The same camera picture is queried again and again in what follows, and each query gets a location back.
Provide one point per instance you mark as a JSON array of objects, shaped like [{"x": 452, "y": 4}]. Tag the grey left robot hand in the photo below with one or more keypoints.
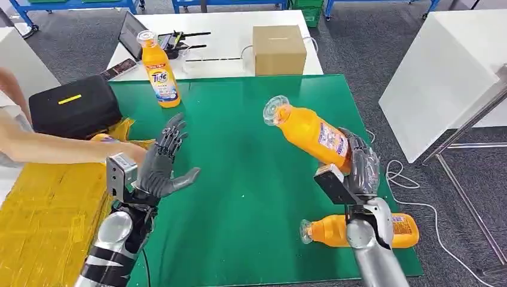
[{"x": 156, "y": 176}]

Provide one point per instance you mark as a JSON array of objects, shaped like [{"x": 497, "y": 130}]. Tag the person's right hand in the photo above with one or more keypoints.
[{"x": 132, "y": 148}]

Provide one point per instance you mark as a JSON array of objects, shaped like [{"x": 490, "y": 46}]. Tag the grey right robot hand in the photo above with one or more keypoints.
[{"x": 366, "y": 170}]

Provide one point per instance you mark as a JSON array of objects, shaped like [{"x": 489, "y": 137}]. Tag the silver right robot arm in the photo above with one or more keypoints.
[{"x": 372, "y": 253}]

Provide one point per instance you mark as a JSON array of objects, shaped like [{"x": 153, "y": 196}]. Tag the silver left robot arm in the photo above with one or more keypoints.
[{"x": 115, "y": 233}]

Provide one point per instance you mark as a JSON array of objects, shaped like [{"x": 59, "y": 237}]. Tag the black bag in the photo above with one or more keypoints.
[{"x": 75, "y": 115}]

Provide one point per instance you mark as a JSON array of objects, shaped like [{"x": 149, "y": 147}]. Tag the dark smartphone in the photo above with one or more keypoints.
[{"x": 119, "y": 68}]

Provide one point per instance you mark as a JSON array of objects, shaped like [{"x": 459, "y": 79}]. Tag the green table mat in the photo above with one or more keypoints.
[{"x": 245, "y": 166}]

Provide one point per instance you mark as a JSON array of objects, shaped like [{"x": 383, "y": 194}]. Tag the yellow sheet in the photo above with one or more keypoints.
[{"x": 47, "y": 222}]

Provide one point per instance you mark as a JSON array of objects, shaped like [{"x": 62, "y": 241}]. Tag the black remote controller with antennas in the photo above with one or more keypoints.
[{"x": 174, "y": 41}]

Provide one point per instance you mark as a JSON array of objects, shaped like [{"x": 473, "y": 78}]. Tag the dark laptop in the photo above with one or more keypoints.
[{"x": 128, "y": 33}]

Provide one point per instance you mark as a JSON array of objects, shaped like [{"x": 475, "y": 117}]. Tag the white tabletop panel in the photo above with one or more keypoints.
[{"x": 439, "y": 79}]

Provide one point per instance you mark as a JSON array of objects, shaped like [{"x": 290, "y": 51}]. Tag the person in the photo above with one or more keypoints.
[{"x": 8, "y": 146}]

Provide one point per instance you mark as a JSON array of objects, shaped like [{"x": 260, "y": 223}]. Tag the white cabinet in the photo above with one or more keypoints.
[{"x": 23, "y": 55}]

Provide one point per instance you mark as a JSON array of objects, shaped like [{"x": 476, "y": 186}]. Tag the brown cardboard box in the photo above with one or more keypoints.
[{"x": 279, "y": 51}]

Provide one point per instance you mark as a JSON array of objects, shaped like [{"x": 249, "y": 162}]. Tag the white table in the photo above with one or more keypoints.
[{"x": 225, "y": 23}]

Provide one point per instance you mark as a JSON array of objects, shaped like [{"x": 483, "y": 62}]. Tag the green crate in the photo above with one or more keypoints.
[{"x": 309, "y": 14}]

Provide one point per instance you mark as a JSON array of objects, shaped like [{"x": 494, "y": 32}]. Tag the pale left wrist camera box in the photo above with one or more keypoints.
[{"x": 121, "y": 174}]

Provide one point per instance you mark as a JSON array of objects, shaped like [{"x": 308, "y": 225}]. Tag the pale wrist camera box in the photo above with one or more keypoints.
[
  {"x": 334, "y": 184},
  {"x": 121, "y": 174}
]

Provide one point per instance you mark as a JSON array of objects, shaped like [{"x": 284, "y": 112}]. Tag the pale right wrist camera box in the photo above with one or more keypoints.
[{"x": 334, "y": 184}]

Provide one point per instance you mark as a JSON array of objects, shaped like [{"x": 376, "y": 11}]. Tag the steel table frame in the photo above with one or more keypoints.
[{"x": 467, "y": 202}]

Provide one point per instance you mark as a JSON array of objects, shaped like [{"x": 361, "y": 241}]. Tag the blue metal rack frame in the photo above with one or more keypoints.
[
  {"x": 229, "y": 4},
  {"x": 376, "y": 2},
  {"x": 79, "y": 4}
]

